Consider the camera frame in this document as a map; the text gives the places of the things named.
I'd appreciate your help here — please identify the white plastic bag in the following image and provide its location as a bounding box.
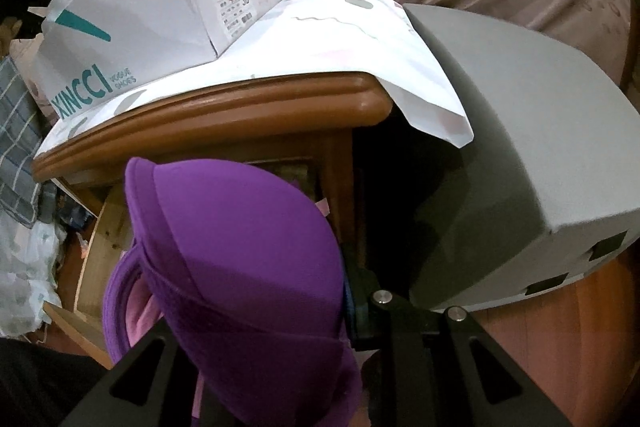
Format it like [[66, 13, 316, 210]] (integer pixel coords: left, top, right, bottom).
[[0, 212, 66, 338]]

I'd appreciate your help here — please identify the purple underwear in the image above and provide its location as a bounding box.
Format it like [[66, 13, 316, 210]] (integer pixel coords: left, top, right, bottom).
[[102, 157, 361, 427]]

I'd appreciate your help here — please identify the white shoe box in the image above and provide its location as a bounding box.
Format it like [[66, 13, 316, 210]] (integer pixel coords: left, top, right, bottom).
[[37, 0, 283, 120]]

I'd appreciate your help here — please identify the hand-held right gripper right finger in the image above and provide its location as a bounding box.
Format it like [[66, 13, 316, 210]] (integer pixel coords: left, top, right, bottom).
[[342, 254, 576, 427]]

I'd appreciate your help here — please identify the white dotted cloth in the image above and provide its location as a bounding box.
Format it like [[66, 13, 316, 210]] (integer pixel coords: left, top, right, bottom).
[[35, 0, 475, 158]]

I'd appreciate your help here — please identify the wooden nightstand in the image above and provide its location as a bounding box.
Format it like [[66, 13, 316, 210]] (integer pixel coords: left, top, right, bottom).
[[32, 74, 393, 258]]

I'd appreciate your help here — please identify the grey plaid cloth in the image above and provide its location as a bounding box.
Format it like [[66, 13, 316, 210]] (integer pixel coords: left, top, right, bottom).
[[0, 57, 58, 228]]

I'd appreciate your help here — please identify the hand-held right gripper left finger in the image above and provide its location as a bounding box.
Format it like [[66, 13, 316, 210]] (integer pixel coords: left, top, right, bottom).
[[60, 322, 221, 427]]

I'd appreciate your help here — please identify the wooden drawer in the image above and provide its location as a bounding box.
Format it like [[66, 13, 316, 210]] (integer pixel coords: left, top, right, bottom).
[[42, 187, 136, 370]]

